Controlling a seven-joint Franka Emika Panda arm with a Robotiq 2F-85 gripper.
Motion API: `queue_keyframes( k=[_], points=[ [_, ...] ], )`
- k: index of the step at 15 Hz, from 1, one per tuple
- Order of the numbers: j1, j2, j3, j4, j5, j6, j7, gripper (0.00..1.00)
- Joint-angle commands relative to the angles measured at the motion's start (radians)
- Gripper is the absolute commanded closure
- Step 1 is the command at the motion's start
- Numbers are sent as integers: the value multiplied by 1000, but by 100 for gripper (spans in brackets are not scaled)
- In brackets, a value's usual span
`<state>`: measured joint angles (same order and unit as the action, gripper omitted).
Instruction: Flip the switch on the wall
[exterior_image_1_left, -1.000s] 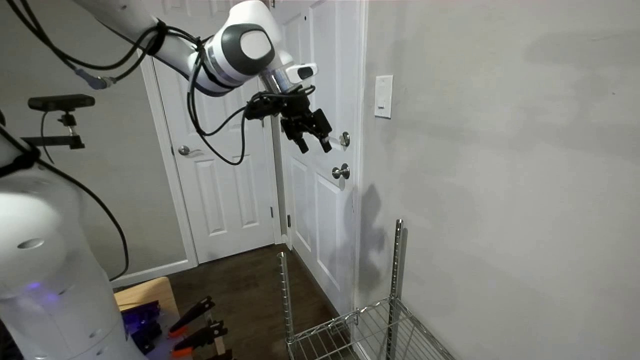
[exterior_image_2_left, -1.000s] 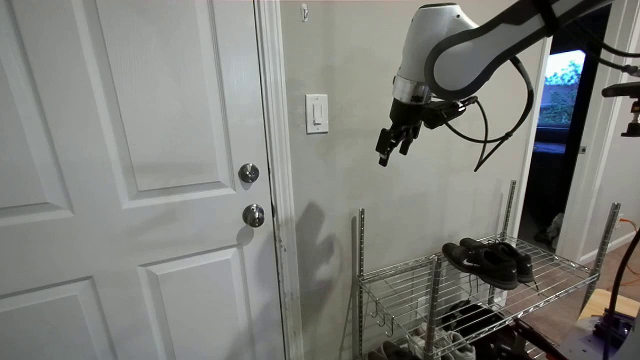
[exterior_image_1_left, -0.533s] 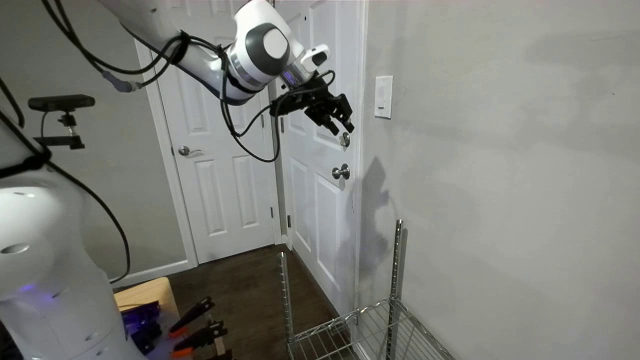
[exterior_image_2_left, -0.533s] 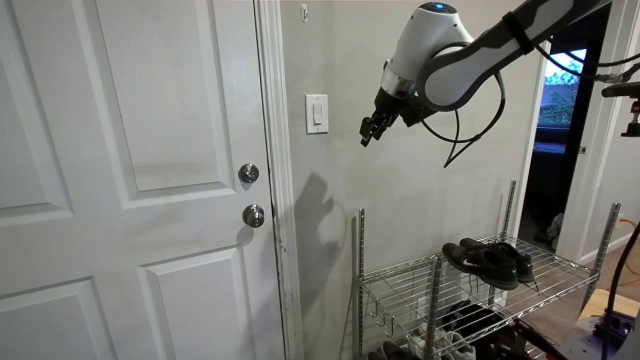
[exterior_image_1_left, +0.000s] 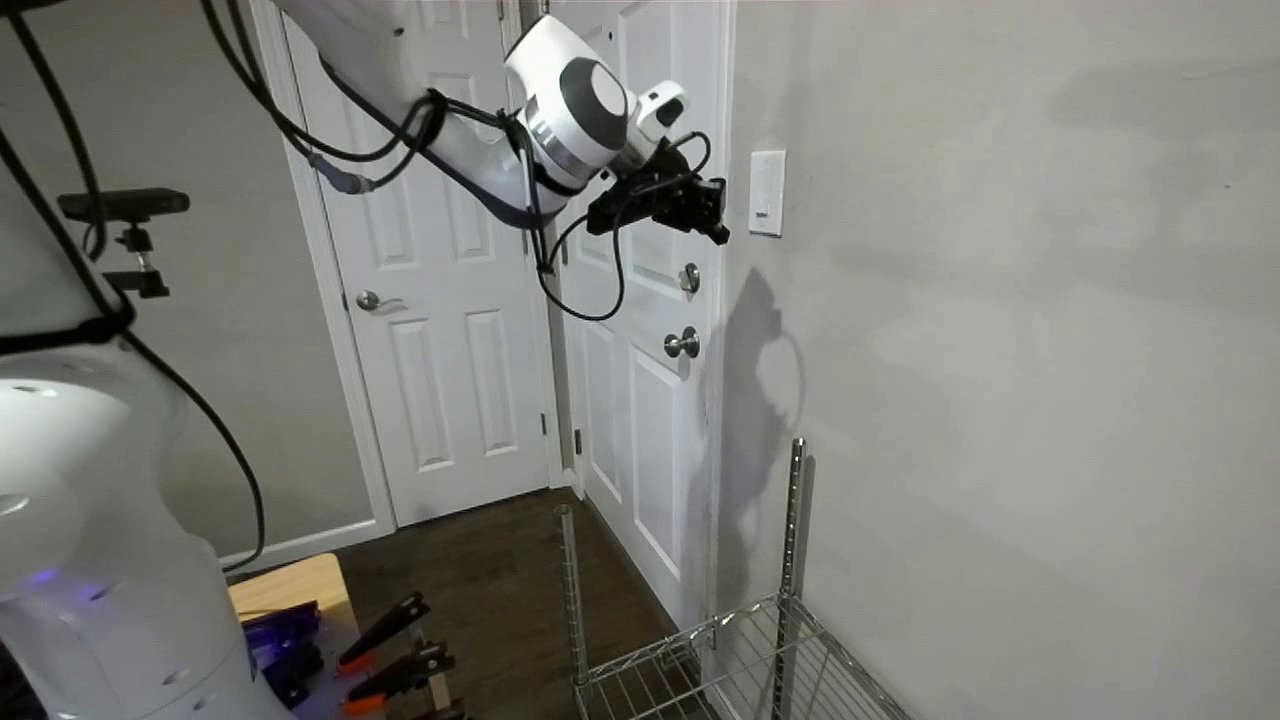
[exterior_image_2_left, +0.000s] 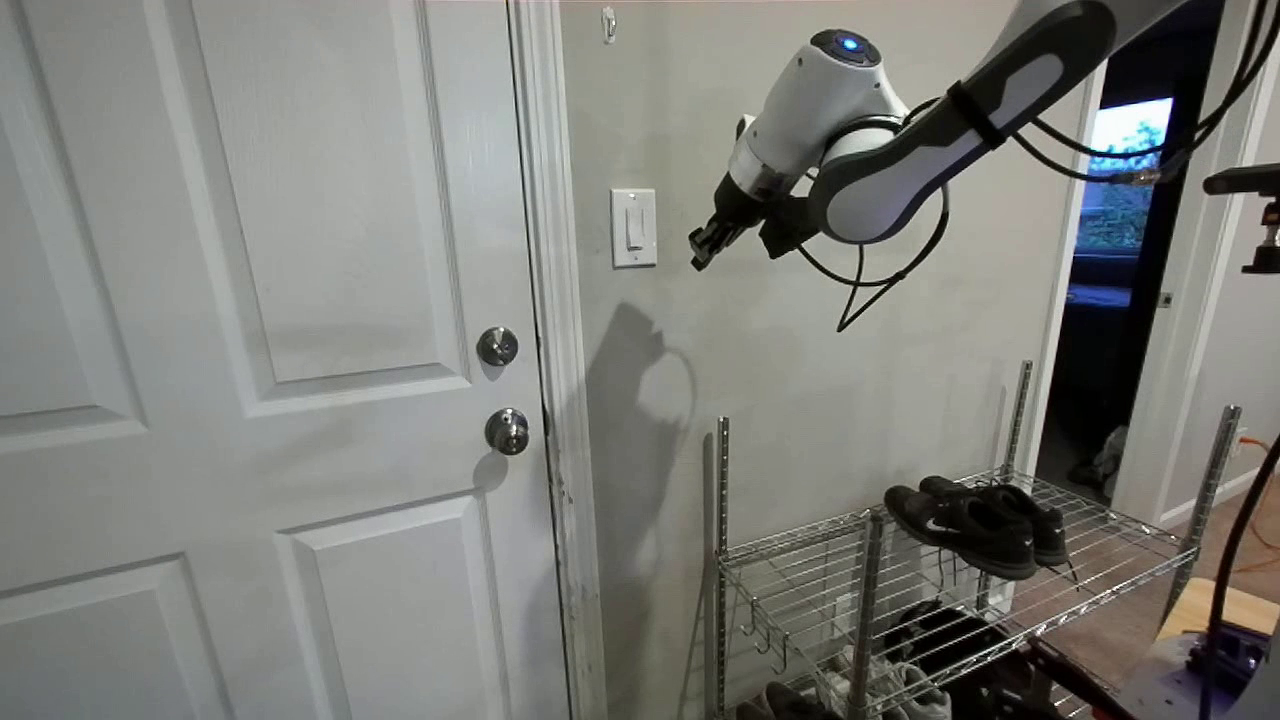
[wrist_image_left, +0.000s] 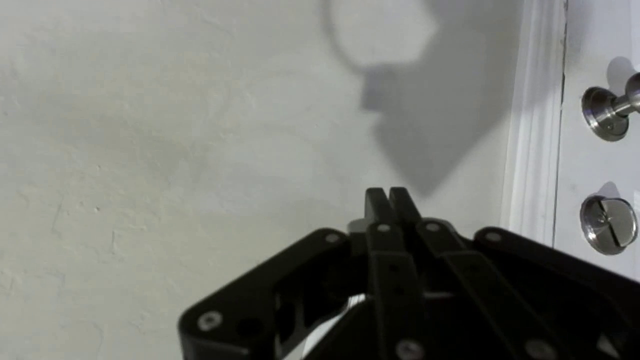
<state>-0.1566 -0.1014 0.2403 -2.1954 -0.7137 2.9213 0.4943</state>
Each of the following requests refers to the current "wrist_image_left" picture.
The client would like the white door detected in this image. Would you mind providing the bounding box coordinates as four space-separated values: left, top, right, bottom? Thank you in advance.
553 0 640 282

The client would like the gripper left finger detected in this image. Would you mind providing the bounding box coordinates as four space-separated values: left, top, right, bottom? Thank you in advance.
177 187 426 360

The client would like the silver door knob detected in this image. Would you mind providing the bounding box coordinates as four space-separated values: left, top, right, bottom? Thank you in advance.
581 73 640 142

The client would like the white door frame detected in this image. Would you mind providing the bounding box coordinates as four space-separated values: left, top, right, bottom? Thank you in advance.
500 0 568 248

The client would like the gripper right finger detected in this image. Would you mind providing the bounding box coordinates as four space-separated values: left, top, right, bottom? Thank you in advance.
389 187 640 360

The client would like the silver deadbolt lock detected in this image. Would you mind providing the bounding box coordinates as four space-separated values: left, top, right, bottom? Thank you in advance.
579 195 638 256

